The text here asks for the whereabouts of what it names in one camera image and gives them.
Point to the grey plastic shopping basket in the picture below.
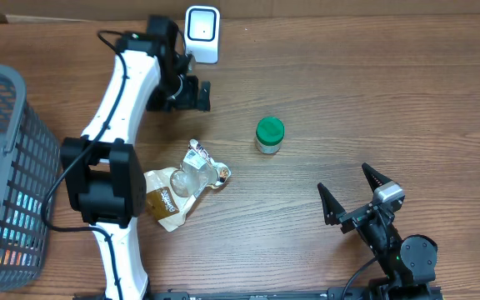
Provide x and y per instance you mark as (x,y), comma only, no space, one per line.
(29,163)

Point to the teal snack packet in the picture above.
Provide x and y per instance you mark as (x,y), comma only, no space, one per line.
(22,219)

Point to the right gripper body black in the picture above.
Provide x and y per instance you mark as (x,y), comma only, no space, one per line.
(357,218)

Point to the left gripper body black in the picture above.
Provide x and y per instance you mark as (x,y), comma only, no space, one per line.
(180,93)

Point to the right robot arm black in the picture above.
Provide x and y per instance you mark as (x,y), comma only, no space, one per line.
(401,268)

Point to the green lid jar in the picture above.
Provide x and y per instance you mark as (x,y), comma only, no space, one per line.
(270,133)

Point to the white barcode scanner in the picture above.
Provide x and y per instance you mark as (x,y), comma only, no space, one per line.
(201,33)

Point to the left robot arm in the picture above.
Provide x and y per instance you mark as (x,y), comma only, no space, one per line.
(104,179)

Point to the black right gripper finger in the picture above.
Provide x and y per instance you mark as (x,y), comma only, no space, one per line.
(331,207)
(374,178)

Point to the brown white snack pouch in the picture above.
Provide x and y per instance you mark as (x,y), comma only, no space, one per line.
(172,191)

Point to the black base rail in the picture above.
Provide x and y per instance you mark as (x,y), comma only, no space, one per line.
(265,295)

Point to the orange red snack packet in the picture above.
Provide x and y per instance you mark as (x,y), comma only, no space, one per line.
(18,257)

